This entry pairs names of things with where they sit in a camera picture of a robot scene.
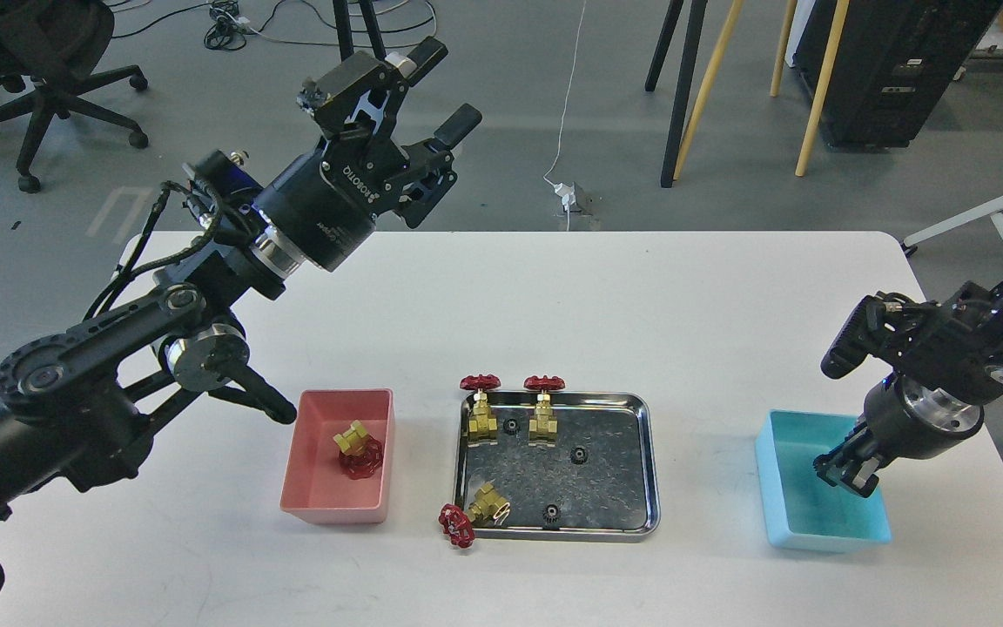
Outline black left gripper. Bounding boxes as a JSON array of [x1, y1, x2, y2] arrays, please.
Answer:
[[253, 37, 482, 273]]

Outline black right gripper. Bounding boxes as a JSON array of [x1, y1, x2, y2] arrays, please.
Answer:
[[812, 374, 984, 497]]

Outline brass valve red wheel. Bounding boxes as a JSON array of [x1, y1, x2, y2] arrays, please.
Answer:
[[332, 421, 385, 480]]

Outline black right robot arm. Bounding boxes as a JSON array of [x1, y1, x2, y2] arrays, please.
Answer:
[[813, 280, 1003, 497]]

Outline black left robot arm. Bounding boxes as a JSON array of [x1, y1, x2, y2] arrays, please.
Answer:
[[0, 37, 482, 592]]

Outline blue plastic box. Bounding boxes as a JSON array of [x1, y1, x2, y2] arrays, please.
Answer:
[[755, 409, 892, 553]]

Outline small black gear centre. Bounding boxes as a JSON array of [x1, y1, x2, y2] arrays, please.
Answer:
[[569, 446, 589, 465]]

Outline small black gear bottom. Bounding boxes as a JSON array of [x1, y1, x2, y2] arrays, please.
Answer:
[[542, 503, 561, 525]]

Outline brass valve top right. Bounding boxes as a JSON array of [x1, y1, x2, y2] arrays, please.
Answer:
[[524, 374, 566, 446]]

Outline brass valve top left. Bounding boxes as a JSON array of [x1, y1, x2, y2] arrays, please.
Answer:
[[459, 374, 502, 446]]

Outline pink plastic box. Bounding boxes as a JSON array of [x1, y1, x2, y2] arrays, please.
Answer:
[[279, 388, 394, 524]]

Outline brass valve bottom left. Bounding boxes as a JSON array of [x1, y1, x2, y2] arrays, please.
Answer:
[[438, 482, 512, 550]]

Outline black tripod leg left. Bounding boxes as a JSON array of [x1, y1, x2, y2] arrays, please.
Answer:
[[332, 0, 387, 60]]

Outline stainless steel tray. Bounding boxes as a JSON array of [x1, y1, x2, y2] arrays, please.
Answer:
[[451, 390, 660, 543]]

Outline black and wooden easel legs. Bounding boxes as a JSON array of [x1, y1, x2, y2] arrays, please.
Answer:
[[644, 1, 851, 189]]

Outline black office chair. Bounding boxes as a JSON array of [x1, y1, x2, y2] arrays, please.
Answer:
[[0, 1, 150, 193]]

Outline black equipment case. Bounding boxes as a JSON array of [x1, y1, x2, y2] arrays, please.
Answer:
[[820, 1, 1003, 151]]

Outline white power adapter with cable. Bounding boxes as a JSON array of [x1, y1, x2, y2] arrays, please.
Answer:
[[542, 1, 589, 231]]

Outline black floor cables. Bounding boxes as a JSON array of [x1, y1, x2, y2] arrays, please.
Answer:
[[101, 0, 438, 51]]

